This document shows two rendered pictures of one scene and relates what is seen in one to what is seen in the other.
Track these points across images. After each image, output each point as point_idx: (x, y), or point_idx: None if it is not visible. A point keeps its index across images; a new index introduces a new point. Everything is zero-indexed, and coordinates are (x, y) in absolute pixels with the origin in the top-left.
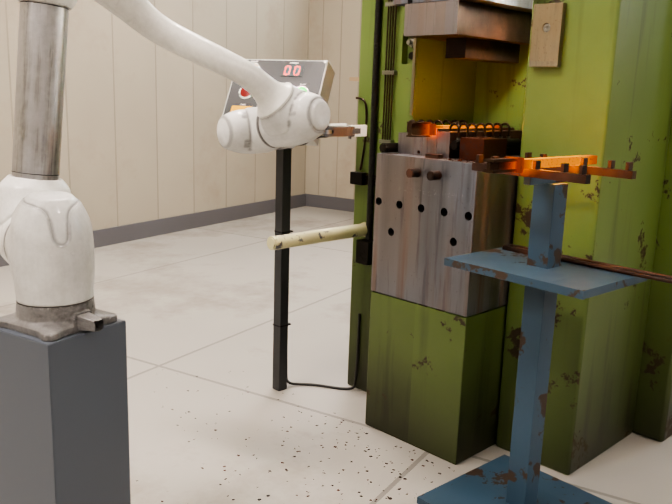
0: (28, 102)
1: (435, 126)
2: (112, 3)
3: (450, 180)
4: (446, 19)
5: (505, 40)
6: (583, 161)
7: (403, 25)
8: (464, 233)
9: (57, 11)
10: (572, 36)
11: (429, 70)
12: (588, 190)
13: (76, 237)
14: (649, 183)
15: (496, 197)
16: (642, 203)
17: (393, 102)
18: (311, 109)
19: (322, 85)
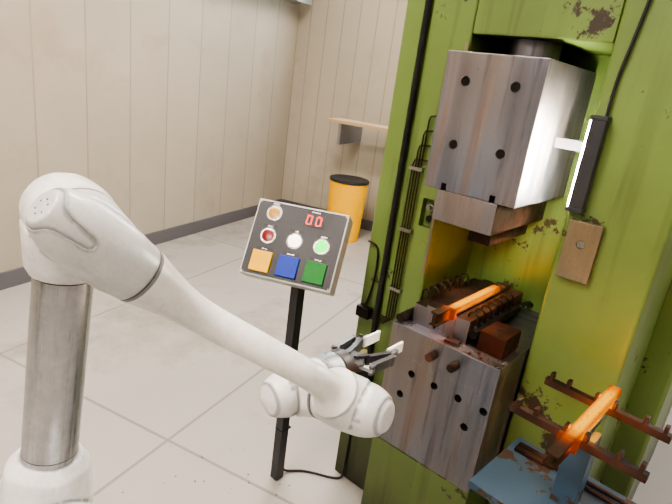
0: (41, 393)
1: (455, 312)
2: (152, 310)
3: (468, 374)
4: (480, 218)
5: (523, 225)
6: (616, 406)
7: (424, 190)
8: (476, 424)
9: (80, 290)
10: (606, 259)
11: (443, 232)
12: None
13: None
14: (636, 368)
15: (507, 388)
16: (628, 387)
17: (406, 256)
18: (378, 419)
19: (343, 241)
